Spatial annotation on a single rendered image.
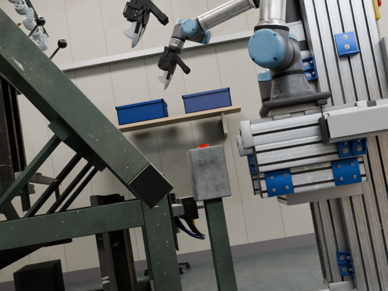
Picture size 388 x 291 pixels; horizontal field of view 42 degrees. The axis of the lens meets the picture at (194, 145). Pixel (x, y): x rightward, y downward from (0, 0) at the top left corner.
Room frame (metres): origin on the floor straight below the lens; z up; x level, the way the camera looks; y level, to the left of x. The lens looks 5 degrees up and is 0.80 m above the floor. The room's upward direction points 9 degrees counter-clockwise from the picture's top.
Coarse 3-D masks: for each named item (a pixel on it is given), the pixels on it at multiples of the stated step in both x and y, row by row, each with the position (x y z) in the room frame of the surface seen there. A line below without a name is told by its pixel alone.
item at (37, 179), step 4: (16, 172) 2.52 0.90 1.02; (20, 172) 2.52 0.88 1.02; (16, 176) 2.52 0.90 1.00; (32, 176) 2.72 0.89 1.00; (36, 176) 2.83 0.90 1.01; (40, 176) 2.96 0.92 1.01; (44, 176) 3.10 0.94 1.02; (32, 180) 2.73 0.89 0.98; (36, 180) 2.82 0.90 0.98; (40, 180) 2.94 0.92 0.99; (44, 180) 3.08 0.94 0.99; (48, 180) 3.23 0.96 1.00; (52, 180) 3.37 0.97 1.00; (44, 184) 3.32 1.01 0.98; (48, 184) 3.40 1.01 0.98; (60, 184) 3.73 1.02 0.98
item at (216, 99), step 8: (224, 88) 4.98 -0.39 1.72; (184, 96) 5.00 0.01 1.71; (192, 96) 5.01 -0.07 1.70; (200, 96) 5.00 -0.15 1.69; (208, 96) 5.00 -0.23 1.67; (216, 96) 5.00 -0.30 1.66; (224, 96) 4.99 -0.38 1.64; (184, 104) 5.01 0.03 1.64; (192, 104) 5.01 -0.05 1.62; (200, 104) 5.01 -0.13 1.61; (208, 104) 5.00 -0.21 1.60; (216, 104) 5.00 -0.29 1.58; (224, 104) 4.99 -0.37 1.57; (192, 112) 5.01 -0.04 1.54
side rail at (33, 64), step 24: (0, 24) 1.66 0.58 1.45; (0, 48) 1.65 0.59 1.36; (24, 48) 1.66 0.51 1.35; (24, 72) 1.66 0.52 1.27; (48, 72) 1.67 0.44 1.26; (48, 96) 1.67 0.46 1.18; (72, 96) 1.68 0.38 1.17; (72, 120) 1.68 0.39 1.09; (96, 120) 1.69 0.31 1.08; (96, 144) 1.69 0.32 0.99; (120, 144) 1.70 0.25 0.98; (120, 168) 1.70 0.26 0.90
